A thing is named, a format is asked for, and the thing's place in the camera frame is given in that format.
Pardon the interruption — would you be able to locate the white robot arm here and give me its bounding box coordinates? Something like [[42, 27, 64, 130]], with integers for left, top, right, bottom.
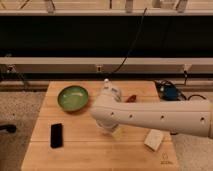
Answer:
[[90, 89, 213, 139]]

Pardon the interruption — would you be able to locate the green ceramic bowl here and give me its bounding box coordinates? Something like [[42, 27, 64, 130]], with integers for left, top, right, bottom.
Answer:
[[57, 85, 89, 112]]

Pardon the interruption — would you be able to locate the white tube bottle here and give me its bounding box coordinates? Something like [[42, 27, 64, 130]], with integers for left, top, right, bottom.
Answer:
[[104, 79, 111, 90]]

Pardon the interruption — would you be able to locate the red brown sausage toy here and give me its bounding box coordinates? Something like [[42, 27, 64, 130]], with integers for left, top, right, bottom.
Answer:
[[125, 95, 137, 103]]

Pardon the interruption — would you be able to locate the blue electronics box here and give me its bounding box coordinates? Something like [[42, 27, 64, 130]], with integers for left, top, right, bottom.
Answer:
[[162, 85, 178, 101]]

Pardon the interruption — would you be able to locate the wooden table board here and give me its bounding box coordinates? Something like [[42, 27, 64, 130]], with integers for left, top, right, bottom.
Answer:
[[21, 81, 180, 171]]

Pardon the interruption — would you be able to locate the black rectangular block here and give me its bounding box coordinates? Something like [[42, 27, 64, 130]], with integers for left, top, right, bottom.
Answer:
[[50, 123, 63, 148]]

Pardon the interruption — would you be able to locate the white sponge block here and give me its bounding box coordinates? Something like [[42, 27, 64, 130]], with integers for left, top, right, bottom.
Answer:
[[144, 129, 164, 151]]

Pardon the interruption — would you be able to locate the black caster on floor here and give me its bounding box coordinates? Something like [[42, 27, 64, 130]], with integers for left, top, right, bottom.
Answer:
[[0, 124, 17, 133]]

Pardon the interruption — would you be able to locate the black hanging cable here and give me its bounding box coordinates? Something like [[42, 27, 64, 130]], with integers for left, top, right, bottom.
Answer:
[[101, 7, 148, 77]]

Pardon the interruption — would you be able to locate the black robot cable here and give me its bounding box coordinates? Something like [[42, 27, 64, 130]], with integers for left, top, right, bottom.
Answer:
[[179, 93, 208, 102]]

